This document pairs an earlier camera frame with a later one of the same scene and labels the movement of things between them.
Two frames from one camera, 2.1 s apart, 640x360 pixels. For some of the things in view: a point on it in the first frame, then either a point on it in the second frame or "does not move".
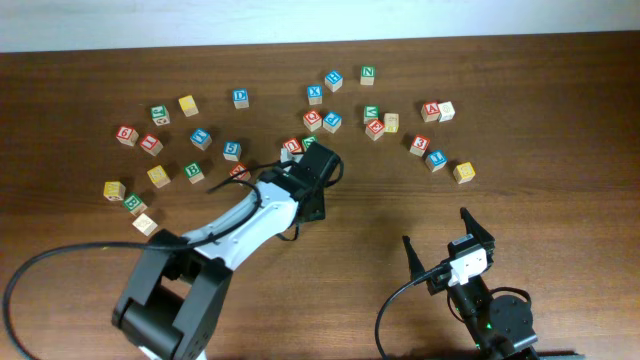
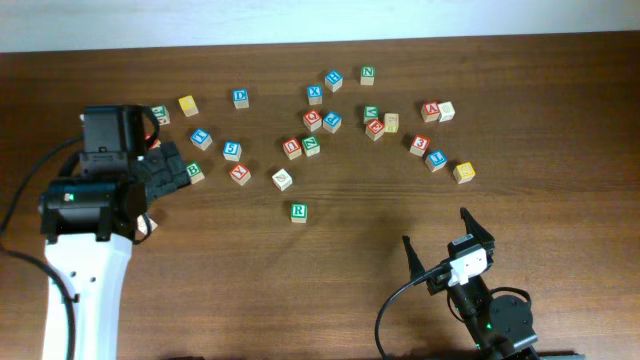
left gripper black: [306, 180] to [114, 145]
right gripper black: [485, 237] does not move
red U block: [293, 146] does not move
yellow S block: [464, 172] does not move
